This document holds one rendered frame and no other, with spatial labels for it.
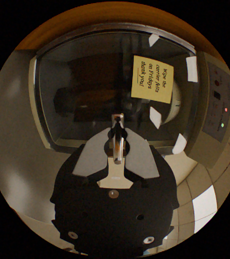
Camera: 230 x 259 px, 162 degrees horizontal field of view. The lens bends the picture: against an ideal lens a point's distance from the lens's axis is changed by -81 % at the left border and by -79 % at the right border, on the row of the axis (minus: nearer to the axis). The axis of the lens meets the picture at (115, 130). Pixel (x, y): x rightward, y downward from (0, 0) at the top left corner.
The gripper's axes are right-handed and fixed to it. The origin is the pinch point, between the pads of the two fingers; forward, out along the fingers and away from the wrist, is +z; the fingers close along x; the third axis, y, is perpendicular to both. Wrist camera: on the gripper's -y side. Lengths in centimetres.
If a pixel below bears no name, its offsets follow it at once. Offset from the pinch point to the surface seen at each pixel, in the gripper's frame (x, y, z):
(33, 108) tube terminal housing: -24.3, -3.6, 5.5
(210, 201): 144, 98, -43
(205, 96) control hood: 21.0, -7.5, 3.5
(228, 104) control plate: 26.9, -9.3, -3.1
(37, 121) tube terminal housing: -24.3, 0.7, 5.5
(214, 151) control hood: 27.4, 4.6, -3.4
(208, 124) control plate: 22.6, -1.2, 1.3
